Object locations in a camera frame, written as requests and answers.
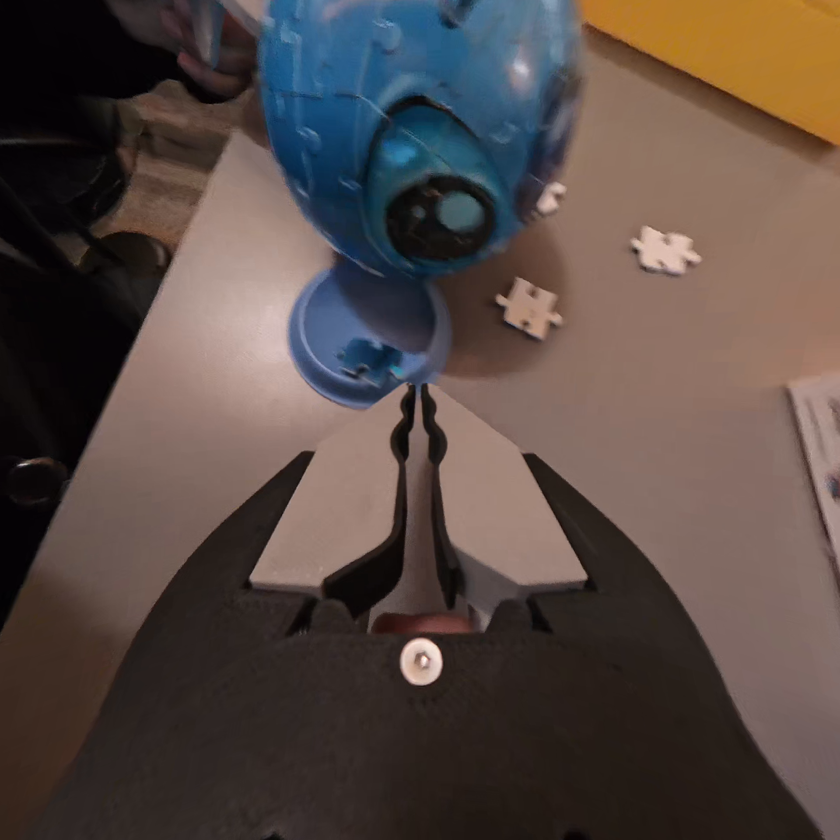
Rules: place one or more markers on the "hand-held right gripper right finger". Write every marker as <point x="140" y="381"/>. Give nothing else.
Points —
<point x="505" y="518"/>

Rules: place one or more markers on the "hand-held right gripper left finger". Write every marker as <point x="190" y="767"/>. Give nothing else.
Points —
<point x="334" y="518"/>

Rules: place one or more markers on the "blue puzzle ball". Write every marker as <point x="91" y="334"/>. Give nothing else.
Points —
<point x="341" y="98"/>

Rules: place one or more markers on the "blue ball stand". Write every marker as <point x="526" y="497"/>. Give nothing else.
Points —
<point x="328" y="341"/>

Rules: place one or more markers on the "white puzzle piece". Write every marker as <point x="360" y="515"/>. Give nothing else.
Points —
<point x="550" y="199"/>
<point x="664" y="250"/>
<point x="530" y="308"/>

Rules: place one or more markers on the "puzzle box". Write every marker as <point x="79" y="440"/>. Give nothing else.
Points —
<point x="820" y="472"/>

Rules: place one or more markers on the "person's left hand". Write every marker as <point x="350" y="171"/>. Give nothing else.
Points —
<point x="223" y="82"/>

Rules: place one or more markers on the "person's right hand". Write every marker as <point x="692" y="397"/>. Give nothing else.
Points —
<point x="420" y="623"/>

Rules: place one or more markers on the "person's black shoe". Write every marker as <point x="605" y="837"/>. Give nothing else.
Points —
<point x="128" y="253"/>

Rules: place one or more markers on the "yellow plastic bin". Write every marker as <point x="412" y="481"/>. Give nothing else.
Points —
<point x="722" y="59"/>

